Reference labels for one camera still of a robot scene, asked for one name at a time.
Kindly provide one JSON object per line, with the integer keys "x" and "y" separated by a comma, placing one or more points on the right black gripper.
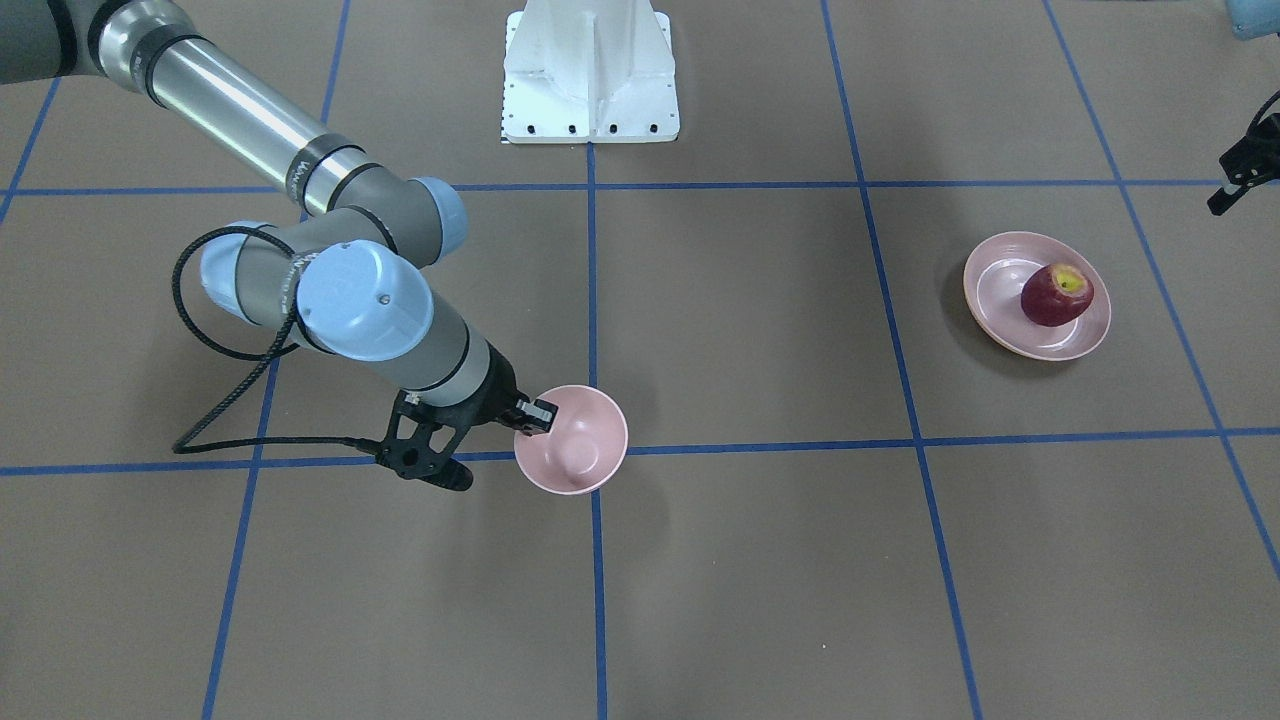
{"x": 497, "y": 393}

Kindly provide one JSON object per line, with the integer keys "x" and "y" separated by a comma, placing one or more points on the white camera mast pedestal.
{"x": 589, "y": 72}

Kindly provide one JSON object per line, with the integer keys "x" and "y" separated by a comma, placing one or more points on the brown paper table cover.
{"x": 842, "y": 500}

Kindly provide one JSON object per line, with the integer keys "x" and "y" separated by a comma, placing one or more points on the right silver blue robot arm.
{"x": 345, "y": 282}

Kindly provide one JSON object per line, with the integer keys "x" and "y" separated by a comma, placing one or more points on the red yellow apple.
{"x": 1056, "y": 294}

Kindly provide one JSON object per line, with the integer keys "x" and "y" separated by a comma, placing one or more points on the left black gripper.
{"x": 1243, "y": 160}

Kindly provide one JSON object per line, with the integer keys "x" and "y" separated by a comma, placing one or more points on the pink plate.
{"x": 993, "y": 275}

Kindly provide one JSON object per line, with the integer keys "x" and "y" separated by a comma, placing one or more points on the pink bowl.
{"x": 585, "y": 446}

